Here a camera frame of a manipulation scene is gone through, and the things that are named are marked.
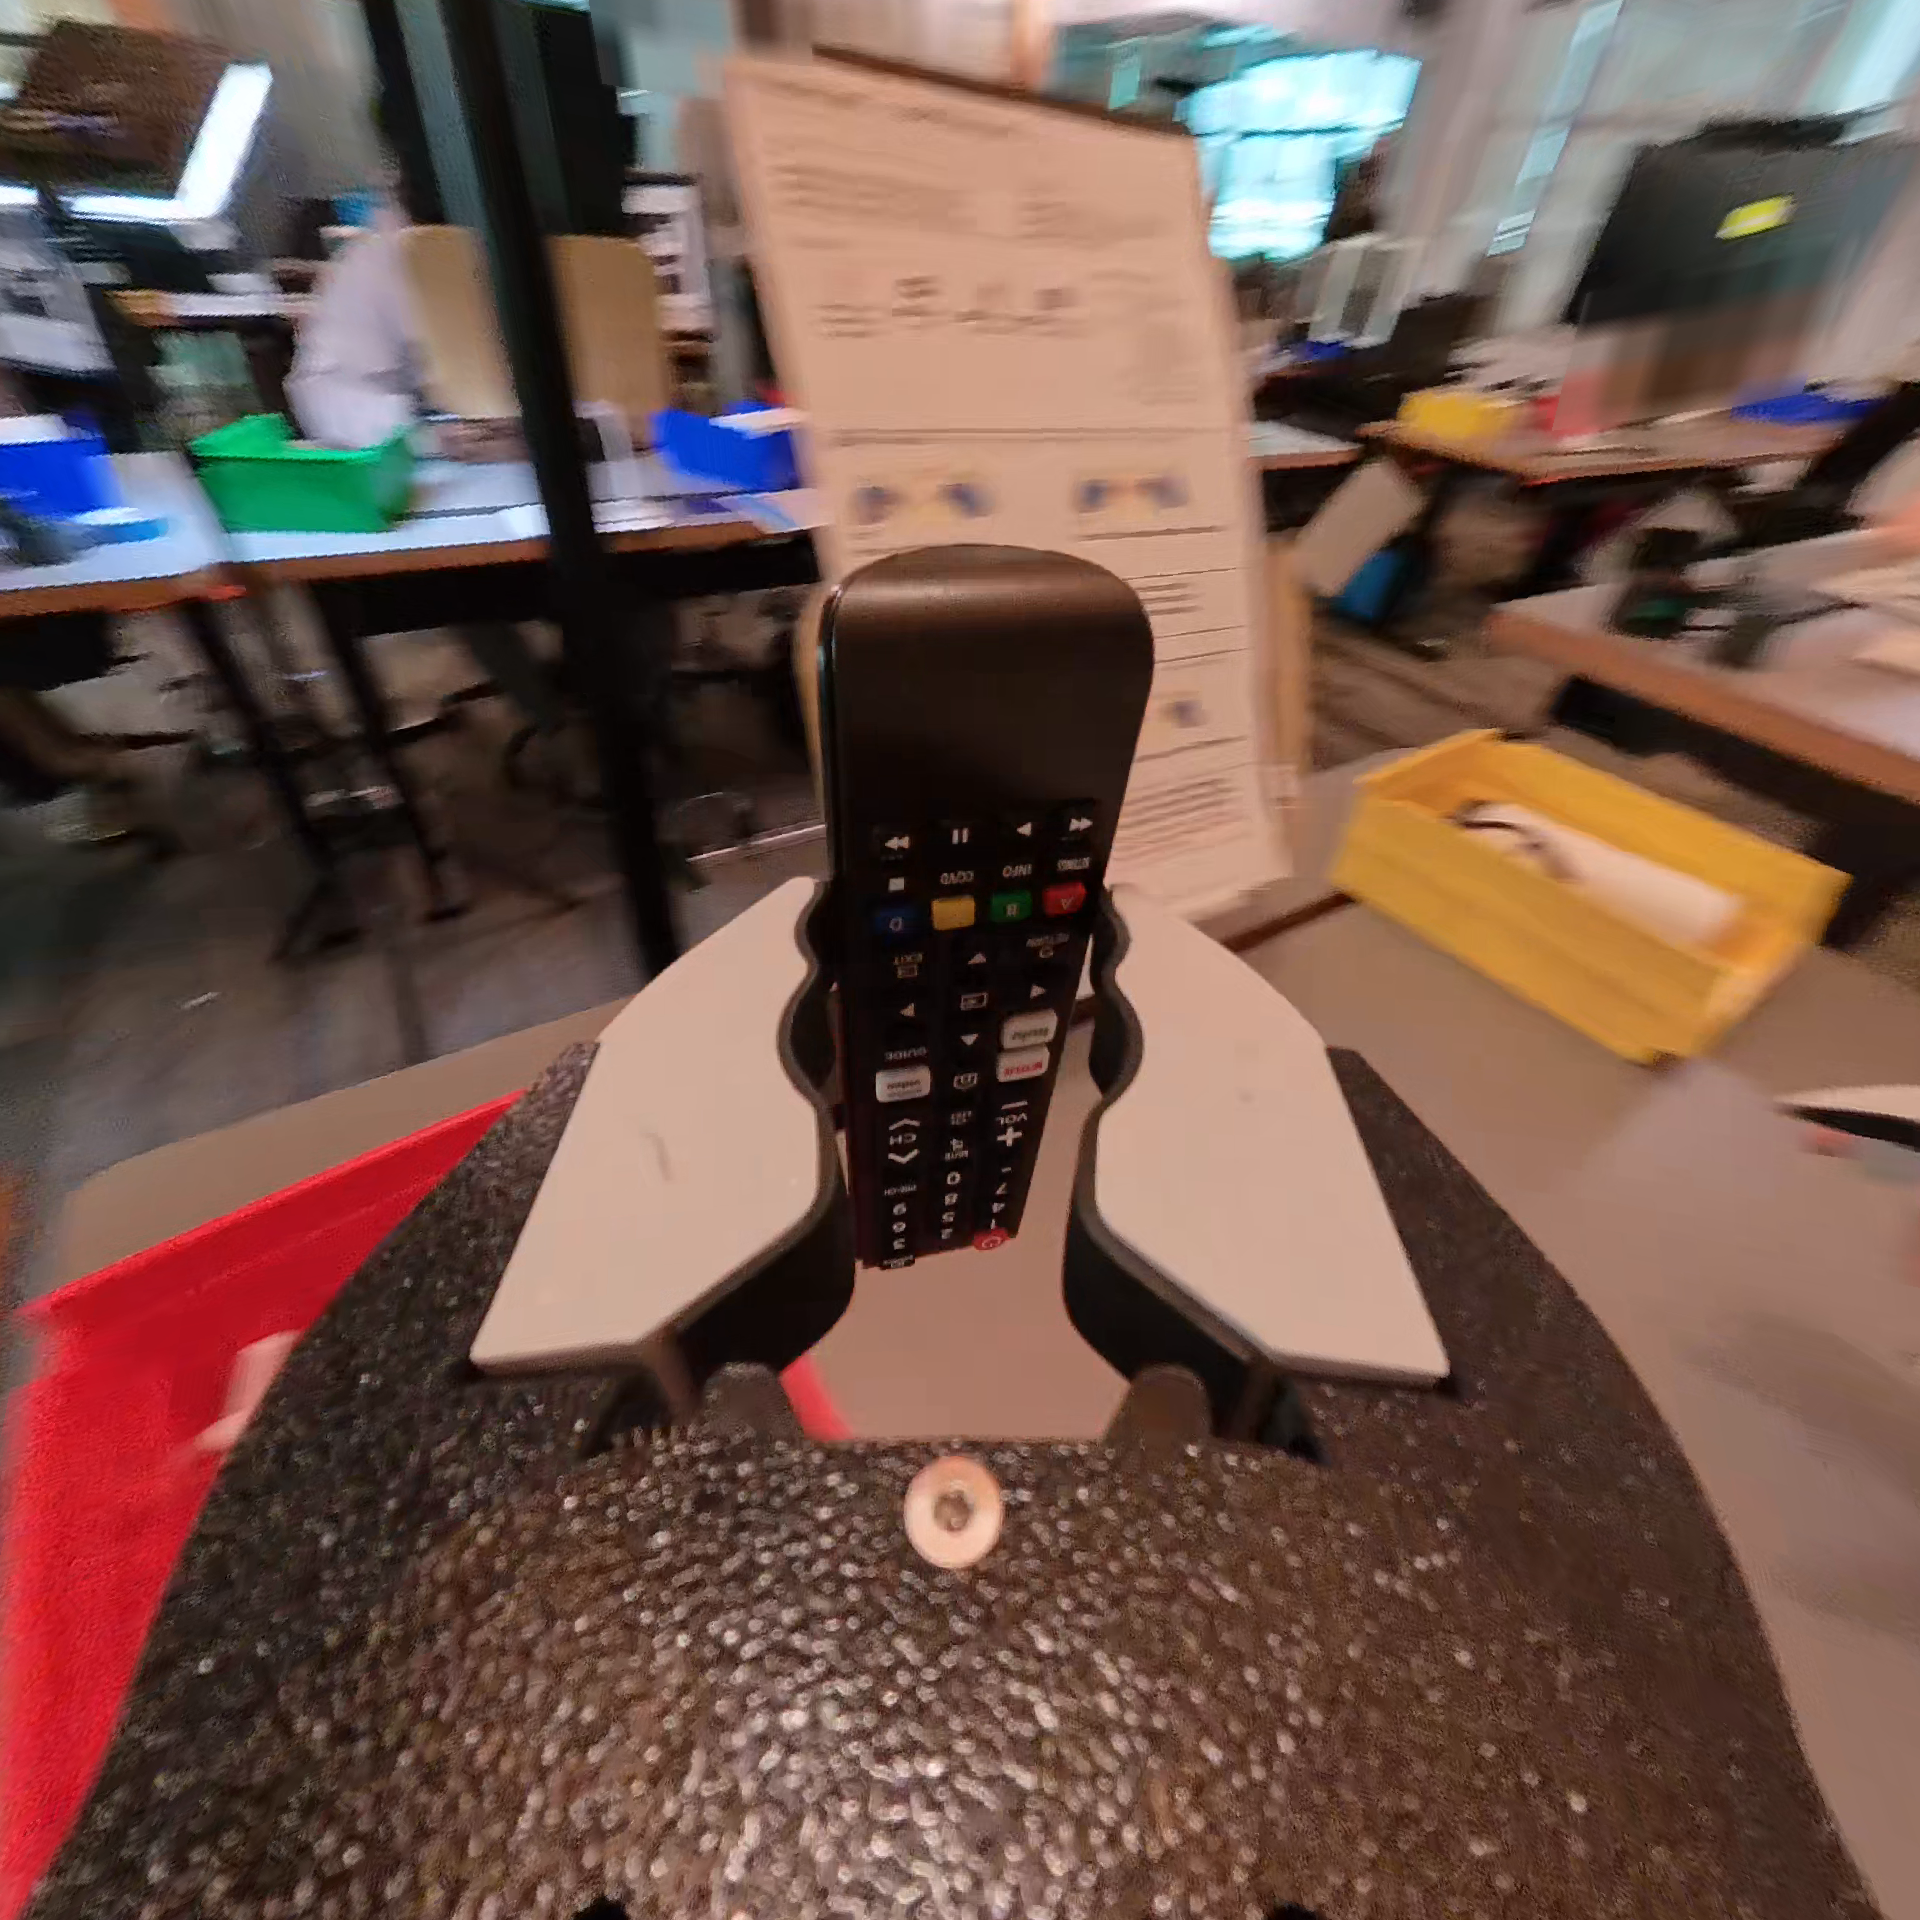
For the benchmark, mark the blue plastic bin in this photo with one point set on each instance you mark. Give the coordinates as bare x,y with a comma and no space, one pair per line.
54,475
731,451

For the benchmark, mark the red plastic bin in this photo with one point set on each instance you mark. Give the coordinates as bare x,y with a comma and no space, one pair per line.
181,1470

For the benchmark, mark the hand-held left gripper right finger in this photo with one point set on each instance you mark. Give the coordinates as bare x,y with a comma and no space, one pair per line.
1261,1199

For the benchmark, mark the black television screen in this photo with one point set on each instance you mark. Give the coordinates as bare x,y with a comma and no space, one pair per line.
1742,226

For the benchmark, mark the white cylinder with black cap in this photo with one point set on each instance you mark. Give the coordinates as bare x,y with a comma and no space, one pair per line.
1622,887

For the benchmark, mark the black pole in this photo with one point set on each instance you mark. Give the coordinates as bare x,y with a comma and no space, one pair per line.
586,451

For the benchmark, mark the yellow plastic bin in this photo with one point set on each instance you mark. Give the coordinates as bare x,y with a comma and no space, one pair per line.
1591,961
1463,419

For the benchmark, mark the green plastic bin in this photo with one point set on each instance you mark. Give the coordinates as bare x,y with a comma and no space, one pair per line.
302,482

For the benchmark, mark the black remote control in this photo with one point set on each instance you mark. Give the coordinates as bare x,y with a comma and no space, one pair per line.
984,903

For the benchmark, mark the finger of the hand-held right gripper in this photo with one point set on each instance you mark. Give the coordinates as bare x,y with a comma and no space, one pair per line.
1863,1126

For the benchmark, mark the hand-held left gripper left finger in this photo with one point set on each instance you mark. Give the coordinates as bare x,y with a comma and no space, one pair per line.
662,1199

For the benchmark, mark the instruction sheet board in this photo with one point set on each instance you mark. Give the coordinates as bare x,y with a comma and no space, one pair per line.
1020,424

